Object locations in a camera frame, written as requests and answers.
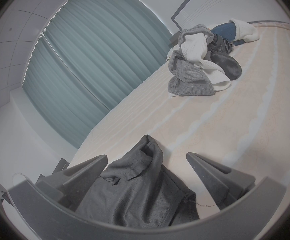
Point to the black T-shirt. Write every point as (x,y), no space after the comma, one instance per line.
(140,189)

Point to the bed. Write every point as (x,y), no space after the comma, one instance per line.
(222,134)

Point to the black chest of drawers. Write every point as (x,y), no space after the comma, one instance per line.
(62,165)

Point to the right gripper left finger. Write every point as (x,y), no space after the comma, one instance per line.
(82,179)

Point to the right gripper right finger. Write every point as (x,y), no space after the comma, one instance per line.
(217,184)

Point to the pile of clothes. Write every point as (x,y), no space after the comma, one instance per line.
(185,84)

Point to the blue-green curtain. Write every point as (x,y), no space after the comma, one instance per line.
(59,96)
(109,46)

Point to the grey bedside table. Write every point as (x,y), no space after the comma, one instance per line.
(176,39)

